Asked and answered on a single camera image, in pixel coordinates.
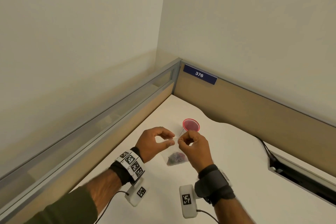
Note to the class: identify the right marker wristband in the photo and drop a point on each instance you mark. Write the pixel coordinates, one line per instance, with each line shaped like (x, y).
(214, 184)

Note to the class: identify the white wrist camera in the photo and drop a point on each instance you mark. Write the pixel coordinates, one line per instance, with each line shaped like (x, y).
(136, 193)
(187, 201)

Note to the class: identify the left marker wristband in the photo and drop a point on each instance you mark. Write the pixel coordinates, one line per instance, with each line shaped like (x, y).
(123, 168)

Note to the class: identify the bunch of bagged paper clips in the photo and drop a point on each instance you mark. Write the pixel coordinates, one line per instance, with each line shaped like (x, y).
(177, 158)

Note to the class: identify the marker wristband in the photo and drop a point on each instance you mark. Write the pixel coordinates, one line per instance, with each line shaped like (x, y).
(214, 184)
(123, 168)

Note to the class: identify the grey-framed glass partition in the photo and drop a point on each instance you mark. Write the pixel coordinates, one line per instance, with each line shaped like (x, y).
(78, 137)

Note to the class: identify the beige partition panel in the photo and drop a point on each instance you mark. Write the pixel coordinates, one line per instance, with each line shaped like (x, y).
(262, 116)

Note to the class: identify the red-rimmed white paper cup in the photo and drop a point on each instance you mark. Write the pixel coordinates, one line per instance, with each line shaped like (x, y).
(191, 124)

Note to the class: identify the person's left forearm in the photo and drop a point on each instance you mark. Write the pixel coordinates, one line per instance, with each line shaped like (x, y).
(103, 189)

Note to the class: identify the olive green left sleeve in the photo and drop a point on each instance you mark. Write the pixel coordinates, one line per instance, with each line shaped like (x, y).
(65, 208)

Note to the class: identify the clear plastic bag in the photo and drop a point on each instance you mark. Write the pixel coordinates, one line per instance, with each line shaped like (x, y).
(173, 150)

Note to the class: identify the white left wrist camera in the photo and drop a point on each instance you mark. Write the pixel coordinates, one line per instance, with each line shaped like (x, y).
(136, 193)

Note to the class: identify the blue number sign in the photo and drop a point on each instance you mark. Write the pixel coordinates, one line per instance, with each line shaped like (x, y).
(200, 74)

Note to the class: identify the person's right hand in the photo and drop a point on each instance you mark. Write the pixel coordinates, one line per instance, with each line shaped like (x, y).
(199, 153)

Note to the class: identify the person's right forearm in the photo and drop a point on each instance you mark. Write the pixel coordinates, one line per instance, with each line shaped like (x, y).
(231, 213)

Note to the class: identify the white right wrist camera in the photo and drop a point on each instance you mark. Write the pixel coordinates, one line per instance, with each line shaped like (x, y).
(187, 201)

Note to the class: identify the person's left hand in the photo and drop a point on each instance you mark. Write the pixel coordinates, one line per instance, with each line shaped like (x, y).
(147, 147)

